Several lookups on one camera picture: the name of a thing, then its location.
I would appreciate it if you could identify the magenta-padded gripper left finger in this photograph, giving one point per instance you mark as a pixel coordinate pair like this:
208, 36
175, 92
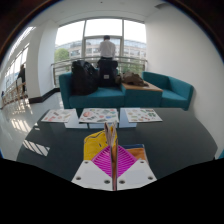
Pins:
93, 175

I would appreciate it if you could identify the large black backpack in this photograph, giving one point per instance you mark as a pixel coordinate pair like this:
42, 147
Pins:
84, 78

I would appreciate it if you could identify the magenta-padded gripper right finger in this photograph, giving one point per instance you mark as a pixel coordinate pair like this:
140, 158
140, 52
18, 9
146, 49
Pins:
135, 173

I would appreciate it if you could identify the wooden sofa table top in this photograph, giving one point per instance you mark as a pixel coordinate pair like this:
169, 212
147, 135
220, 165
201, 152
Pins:
150, 88

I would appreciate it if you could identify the metal window railing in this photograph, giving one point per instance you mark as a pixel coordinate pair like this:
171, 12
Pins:
61, 62

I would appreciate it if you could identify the colourful printed sticker sheet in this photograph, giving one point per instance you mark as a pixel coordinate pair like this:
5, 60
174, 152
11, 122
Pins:
142, 115
58, 115
99, 115

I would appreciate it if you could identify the black backpack with label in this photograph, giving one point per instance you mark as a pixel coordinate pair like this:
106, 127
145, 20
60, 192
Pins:
107, 73

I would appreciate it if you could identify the teal sofa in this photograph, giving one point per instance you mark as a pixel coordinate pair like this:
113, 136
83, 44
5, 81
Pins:
106, 98

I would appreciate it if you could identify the brown jacket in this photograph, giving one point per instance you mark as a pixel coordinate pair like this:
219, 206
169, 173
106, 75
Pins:
133, 79

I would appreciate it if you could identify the wooden corridor railing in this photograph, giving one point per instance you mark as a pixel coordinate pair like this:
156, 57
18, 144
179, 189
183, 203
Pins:
13, 95

